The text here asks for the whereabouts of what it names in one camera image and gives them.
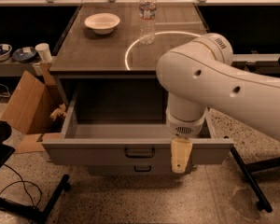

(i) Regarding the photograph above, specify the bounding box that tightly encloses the grey top drawer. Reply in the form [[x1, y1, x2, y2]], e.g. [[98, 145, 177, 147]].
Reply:
[[41, 81, 235, 167]]

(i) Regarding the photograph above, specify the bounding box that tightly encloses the grey drawer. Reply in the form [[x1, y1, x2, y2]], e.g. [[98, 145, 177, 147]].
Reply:
[[88, 165, 172, 175], [41, 81, 235, 167]]

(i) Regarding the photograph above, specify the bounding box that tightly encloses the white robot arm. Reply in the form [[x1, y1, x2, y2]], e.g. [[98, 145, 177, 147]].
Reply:
[[156, 33, 280, 174]]

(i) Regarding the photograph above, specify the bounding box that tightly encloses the grey drawer cabinet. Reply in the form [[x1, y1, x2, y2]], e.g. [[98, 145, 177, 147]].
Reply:
[[49, 2, 209, 176]]

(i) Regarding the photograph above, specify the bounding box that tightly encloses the grey bottom drawer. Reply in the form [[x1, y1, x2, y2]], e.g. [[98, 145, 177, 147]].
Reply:
[[88, 165, 172, 175]]

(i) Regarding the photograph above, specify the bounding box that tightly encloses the black stand leg right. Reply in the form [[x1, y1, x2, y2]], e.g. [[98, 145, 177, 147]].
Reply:
[[231, 147, 280, 213]]

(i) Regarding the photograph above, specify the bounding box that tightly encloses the black stand leg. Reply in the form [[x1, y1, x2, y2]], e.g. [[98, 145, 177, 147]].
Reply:
[[0, 175, 71, 224], [231, 147, 280, 213]]

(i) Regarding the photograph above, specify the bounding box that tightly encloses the crumpled brown paper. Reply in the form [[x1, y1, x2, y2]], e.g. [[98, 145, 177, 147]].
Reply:
[[49, 104, 66, 121]]

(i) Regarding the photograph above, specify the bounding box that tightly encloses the clear plastic water bottle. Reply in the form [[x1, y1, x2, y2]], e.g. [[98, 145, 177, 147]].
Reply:
[[139, 0, 157, 45]]

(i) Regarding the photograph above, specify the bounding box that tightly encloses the white bowl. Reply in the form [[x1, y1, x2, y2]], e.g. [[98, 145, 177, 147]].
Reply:
[[84, 13, 120, 35]]

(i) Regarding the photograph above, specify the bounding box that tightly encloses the brown cardboard box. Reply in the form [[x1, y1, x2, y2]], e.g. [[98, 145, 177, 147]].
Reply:
[[1, 63, 64, 154]]

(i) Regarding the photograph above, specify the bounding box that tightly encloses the black stand leg left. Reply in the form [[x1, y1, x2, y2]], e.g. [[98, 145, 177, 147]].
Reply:
[[0, 175, 71, 224]]

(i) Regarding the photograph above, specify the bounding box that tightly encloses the white paper cup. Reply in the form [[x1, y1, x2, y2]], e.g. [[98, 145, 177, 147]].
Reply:
[[35, 43, 52, 63]]

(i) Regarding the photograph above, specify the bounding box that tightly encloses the blue patterned bowl right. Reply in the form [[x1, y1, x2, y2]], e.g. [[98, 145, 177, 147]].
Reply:
[[12, 47, 36, 63]]

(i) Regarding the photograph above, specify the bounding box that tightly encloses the black cable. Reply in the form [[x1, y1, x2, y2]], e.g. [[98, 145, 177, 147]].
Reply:
[[0, 162, 44, 209]]

